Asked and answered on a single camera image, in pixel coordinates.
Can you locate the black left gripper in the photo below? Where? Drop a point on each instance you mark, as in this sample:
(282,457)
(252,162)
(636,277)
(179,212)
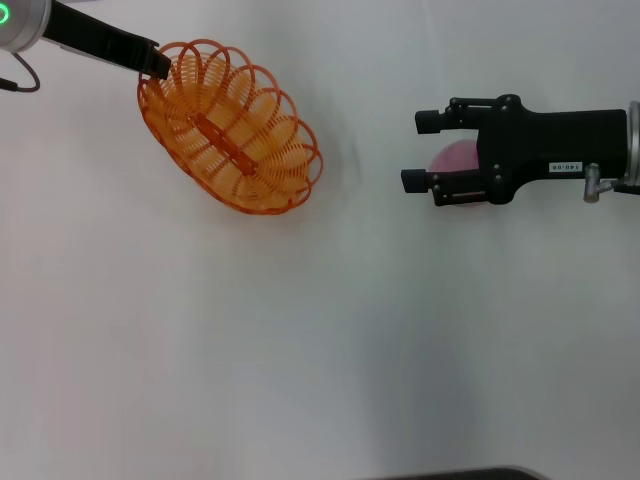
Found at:
(100,40)

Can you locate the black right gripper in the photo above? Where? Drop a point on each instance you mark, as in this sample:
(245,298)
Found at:
(550,145)

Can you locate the pink peach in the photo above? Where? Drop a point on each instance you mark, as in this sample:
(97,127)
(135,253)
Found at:
(457,157)

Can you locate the orange woven plastic basket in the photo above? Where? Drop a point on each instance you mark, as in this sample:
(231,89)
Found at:
(235,135)

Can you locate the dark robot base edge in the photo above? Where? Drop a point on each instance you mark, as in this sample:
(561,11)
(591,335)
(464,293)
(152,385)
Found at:
(460,474)

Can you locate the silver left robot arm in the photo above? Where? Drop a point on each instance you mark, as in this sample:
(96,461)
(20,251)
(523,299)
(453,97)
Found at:
(25,25)

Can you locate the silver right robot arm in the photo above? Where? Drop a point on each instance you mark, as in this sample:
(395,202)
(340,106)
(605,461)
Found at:
(634,145)

